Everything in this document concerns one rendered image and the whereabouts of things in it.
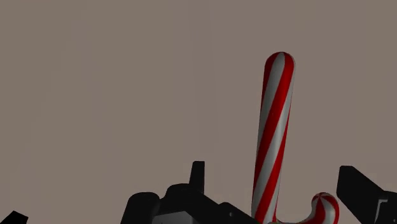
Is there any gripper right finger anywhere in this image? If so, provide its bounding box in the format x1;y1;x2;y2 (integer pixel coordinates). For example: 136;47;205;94
336;165;397;224

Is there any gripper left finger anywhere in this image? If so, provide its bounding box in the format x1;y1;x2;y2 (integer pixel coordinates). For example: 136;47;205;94
120;160;260;224

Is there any red and white candy cane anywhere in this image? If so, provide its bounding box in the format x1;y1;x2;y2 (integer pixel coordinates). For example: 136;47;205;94
250;51;340;224

